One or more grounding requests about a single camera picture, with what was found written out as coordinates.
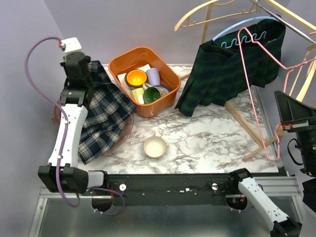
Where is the pink wire hanger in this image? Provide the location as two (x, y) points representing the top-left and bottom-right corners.
(237, 27), (316, 161)

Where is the navy plaid skirt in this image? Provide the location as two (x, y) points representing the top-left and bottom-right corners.
(78, 60), (135, 164)

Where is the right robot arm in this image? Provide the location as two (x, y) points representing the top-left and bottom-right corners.
(227, 91), (316, 237)

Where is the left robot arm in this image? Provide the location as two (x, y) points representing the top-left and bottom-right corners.
(38, 51), (110, 195)

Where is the dark green plaid skirt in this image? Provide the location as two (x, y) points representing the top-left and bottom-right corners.
(175, 19), (286, 117)

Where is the light blue hanger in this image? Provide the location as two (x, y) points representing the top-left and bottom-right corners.
(211, 16), (279, 49)

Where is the beige empty hanger left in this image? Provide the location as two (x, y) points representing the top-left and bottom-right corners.
(174, 0), (256, 32)

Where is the wooden clothes rack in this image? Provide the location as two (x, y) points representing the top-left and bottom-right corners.
(174, 0), (316, 161)

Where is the green cup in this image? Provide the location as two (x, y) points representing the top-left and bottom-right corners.
(143, 87), (161, 104)

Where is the small white ceramic bowl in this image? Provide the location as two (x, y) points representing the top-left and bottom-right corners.
(143, 136), (167, 158)

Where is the orange plastic bin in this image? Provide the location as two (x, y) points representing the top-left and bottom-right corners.
(108, 47), (181, 118)

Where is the lavender cup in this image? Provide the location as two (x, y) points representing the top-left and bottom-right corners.
(146, 68), (160, 86)

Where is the orange bowl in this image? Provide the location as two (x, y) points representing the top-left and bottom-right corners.
(124, 69), (148, 87)

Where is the white paper sheet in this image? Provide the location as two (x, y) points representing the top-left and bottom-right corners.
(117, 64), (151, 91)

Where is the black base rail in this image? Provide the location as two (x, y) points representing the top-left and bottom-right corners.
(105, 168), (252, 206)

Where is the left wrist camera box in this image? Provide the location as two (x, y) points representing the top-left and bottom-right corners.
(60, 37), (82, 56)

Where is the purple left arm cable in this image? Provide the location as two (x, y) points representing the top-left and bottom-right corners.
(25, 37), (126, 217)

